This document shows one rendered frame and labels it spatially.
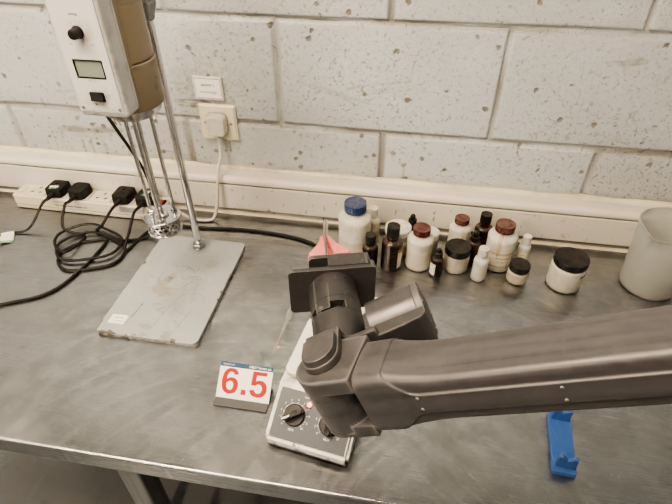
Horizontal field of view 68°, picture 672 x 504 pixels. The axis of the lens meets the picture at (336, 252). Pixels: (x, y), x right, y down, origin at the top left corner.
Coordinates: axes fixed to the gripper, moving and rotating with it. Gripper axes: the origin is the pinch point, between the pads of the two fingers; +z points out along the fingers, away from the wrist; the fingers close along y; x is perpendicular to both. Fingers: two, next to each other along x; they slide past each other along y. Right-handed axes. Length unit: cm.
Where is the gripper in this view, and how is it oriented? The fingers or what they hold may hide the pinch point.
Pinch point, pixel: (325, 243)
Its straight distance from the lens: 66.1
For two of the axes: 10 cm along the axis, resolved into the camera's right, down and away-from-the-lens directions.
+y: -9.9, 0.7, -0.8
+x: 0.1, 7.8, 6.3
